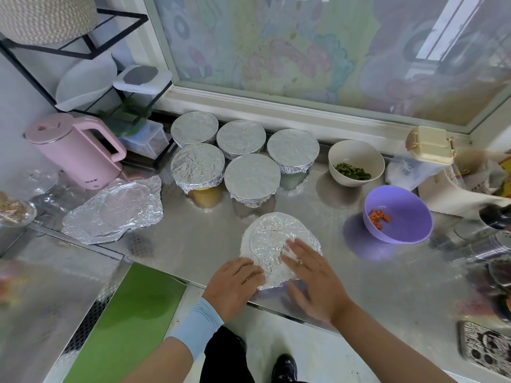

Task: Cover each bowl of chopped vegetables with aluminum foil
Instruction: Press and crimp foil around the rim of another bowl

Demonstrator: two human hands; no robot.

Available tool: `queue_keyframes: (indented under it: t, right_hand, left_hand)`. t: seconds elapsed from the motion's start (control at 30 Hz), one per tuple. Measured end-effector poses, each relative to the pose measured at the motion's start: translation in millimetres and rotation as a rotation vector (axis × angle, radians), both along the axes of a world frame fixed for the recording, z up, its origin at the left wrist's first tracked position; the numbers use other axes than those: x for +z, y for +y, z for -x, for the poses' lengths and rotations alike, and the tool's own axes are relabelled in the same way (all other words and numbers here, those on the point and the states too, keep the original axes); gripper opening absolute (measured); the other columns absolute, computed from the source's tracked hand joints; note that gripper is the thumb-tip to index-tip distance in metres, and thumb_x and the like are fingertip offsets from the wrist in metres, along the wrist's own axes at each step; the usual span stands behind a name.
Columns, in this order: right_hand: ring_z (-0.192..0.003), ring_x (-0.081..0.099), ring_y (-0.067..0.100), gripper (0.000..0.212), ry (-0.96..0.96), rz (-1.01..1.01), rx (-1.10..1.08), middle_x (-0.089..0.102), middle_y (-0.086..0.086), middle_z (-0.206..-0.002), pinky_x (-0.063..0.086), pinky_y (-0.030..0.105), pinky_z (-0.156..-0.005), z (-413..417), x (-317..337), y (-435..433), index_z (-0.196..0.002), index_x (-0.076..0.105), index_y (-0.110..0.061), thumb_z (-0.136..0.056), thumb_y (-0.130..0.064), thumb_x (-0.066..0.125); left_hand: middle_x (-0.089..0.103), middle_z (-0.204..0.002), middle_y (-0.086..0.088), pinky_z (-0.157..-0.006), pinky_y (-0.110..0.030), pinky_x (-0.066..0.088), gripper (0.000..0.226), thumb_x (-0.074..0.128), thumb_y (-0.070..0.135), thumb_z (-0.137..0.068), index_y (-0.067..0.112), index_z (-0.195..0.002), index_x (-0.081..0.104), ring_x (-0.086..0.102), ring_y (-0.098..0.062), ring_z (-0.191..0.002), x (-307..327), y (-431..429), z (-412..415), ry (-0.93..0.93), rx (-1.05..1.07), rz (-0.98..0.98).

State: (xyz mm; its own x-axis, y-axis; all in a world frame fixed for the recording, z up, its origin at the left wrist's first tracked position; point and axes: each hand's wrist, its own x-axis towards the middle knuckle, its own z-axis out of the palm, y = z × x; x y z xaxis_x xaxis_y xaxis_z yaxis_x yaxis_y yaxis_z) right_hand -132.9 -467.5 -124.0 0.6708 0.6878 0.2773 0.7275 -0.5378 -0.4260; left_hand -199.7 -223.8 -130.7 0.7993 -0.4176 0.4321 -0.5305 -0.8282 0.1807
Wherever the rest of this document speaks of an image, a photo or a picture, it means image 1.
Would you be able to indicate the person's right forearm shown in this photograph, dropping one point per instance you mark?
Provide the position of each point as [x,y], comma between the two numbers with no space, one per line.
[391,351]

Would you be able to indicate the clear glass jar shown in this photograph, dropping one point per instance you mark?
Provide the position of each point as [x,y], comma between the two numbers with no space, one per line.
[40,183]

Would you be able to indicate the clear glass shaker bottle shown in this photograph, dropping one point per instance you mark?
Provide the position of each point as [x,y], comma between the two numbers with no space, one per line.
[483,247]

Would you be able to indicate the black metal rack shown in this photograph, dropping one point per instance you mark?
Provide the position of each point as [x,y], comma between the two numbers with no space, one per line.
[24,50]

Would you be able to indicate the person's left hand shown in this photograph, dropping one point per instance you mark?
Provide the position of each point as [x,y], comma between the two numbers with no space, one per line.
[233,289]

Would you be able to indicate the green floor mat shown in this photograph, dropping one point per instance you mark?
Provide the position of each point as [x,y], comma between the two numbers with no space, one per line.
[128,323]

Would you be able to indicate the clear plastic box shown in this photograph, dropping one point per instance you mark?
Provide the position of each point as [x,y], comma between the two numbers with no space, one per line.
[145,139]

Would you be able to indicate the black trousers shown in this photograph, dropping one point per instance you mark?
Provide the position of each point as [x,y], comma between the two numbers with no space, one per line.
[225,359]

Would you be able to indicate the beige bowl with greens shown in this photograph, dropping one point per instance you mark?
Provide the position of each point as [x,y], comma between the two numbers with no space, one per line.
[357,159]

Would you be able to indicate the stack of aluminium foil sheets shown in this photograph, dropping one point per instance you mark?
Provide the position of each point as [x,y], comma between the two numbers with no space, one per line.
[112,209]

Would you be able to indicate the person's right hand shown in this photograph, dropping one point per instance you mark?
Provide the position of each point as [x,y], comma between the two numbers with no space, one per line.
[319,283]

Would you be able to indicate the purple bowl carrot pieces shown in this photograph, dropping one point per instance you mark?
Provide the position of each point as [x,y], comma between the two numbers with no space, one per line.
[403,215]

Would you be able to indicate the light blue wristband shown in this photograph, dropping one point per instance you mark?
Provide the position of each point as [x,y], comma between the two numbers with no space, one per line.
[194,329]

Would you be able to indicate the patterned case smartphone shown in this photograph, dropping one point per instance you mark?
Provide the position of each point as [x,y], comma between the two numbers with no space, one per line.
[487,348]

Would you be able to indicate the cream organiser tray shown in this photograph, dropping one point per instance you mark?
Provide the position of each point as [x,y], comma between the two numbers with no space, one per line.
[463,195]

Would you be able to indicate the beige round object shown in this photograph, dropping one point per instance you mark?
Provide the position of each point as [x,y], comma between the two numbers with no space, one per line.
[431,144]

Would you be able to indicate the mint green bowl chopped greens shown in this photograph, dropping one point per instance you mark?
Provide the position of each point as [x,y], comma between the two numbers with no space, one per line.
[292,182]

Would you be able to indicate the window with cartoon film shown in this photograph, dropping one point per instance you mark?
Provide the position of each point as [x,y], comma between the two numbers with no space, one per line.
[319,43]

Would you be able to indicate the stainless steel countertop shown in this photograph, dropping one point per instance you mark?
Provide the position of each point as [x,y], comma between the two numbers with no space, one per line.
[399,283]

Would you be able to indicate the black right shoe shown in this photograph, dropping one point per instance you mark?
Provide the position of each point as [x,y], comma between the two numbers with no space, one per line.
[283,368]

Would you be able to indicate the pink electric kettle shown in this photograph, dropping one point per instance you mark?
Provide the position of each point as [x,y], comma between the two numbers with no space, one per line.
[72,151]

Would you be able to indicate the white plate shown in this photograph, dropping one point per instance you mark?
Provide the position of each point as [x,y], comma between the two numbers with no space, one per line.
[84,82]

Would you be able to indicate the yellow bowl with greens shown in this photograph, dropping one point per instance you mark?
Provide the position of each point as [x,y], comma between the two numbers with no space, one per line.
[206,198]

